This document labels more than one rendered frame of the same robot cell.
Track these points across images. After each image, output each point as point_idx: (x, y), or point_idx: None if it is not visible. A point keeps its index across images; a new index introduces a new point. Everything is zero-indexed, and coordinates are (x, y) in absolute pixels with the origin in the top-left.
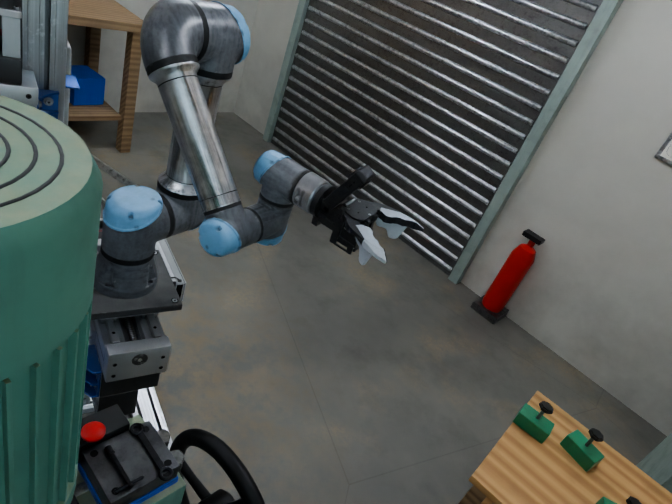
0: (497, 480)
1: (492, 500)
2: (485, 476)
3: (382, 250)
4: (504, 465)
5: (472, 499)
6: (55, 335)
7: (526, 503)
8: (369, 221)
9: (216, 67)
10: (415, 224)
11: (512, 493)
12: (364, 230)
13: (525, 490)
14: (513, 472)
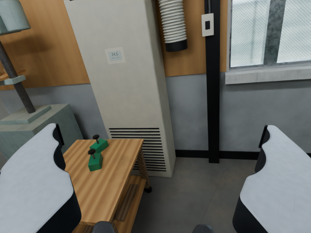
0: (102, 210)
1: (115, 210)
2: (103, 217)
3: (275, 126)
4: (88, 211)
5: (112, 226)
6: None
7: (108, 194)
8: (202, 227)
9: None
10: (59, 127)
11: (106, 201)
12: (291, 205)
13: (100, 196)
14: (90, 205)
